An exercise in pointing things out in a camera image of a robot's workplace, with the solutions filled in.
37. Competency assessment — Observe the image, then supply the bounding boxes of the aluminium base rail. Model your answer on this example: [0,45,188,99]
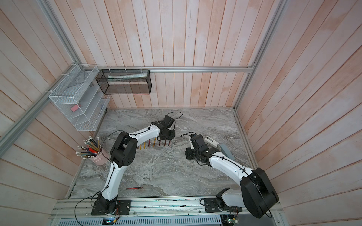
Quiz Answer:
[49,194,283,219]

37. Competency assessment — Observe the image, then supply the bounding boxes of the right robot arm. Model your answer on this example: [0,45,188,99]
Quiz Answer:
[185,133,279,218]

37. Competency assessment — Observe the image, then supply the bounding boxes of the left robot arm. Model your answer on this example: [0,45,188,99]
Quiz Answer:
[94,115,175,215]

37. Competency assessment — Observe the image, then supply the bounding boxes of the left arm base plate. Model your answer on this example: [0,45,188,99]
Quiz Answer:
[91,200,131,216]

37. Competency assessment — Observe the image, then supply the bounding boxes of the pink pencil cup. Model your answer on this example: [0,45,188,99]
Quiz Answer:
[89,151,109,166]

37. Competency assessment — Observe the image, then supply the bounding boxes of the black wire mesh basket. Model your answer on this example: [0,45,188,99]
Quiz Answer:
[96,69,152,95]

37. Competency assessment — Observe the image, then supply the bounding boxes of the bundle of pencils in cup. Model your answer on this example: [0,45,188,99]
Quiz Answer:
[75,137,101,159]

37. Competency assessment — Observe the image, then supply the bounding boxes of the papers in black basket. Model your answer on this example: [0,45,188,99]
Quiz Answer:
[107,73,148,82]

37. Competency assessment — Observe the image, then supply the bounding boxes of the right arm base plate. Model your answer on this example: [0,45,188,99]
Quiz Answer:
[199,197,243,213]

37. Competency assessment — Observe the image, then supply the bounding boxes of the white wire mesh shelf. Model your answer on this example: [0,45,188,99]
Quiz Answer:
[49,64,110,132]

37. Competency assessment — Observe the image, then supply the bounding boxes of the pink eraser block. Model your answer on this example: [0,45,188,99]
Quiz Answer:
[70,104,80,113]

